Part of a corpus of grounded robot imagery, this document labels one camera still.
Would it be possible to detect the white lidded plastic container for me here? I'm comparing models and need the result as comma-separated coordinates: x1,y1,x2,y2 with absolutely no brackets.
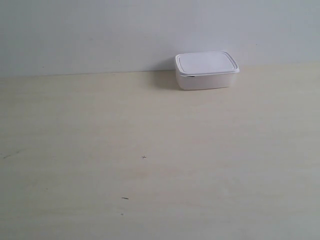
175,51,240,91

